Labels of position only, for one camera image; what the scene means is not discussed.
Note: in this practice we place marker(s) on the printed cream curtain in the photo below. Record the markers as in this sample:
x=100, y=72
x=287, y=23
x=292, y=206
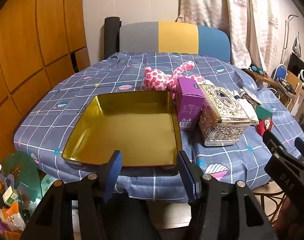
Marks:
x=217, y=5

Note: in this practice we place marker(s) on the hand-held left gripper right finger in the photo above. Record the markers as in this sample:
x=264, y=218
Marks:
x=189, y=177

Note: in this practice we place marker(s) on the dark green card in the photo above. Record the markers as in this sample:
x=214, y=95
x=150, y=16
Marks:
x=263, y=112

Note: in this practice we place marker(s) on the purple cardboard box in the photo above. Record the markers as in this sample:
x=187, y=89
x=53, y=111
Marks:
x=189, y=105

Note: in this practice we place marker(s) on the silver ornate tissue box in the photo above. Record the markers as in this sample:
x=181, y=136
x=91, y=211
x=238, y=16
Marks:
x=222, y=127

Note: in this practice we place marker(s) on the small green white box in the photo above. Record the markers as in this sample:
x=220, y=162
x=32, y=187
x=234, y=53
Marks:
x=10, y=195

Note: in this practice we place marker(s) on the blue swim goggles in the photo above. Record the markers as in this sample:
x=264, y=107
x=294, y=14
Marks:
x=257, y=70

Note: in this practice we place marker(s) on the rattan chair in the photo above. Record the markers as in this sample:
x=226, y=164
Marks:
x=267, y=200

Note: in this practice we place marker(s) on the white steamer pole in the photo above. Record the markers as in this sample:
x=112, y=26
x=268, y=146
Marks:
x=287, y=35

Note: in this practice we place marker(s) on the orange snack bag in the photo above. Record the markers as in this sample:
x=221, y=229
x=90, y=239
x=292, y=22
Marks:
x=13, y=216

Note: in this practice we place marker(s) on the wooden wardrobe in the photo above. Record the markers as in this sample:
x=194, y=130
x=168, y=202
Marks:
x=29, y=42

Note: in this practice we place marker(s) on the small red soft toy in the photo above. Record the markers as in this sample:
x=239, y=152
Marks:
x=265, y=126

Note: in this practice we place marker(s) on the wooden desk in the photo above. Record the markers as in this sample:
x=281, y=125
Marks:
x=269, y=81

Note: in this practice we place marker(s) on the pink spotted plush toy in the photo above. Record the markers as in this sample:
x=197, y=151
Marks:
x=154, y=80

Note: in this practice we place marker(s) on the blue checked blanket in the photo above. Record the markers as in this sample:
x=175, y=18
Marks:
x=54, y=120

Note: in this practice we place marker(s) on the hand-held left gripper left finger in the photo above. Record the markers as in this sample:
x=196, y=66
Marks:
x=113, y=172

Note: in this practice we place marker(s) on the gold tin tray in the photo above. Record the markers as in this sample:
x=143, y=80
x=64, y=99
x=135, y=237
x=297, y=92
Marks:
x=132, y=130

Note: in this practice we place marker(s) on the blue folding chair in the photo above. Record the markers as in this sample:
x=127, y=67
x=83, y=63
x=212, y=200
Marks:
x=280, y=71

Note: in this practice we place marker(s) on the black monitor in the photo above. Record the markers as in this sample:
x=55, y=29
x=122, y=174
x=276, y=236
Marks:
x=295, y=63

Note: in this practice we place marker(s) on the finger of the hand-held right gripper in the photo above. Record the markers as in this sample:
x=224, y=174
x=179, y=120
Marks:
x=303, y=147
x=273, y=141

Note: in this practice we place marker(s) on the black rolled mat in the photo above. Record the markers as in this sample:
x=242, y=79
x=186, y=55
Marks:
x=112, y=37

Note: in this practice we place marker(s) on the steam iron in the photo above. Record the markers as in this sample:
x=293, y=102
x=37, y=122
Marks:
x=297, y=45

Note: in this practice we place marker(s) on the tricolour headboard cushion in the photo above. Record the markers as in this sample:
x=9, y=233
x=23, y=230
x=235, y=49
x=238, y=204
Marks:
x=177, y=37

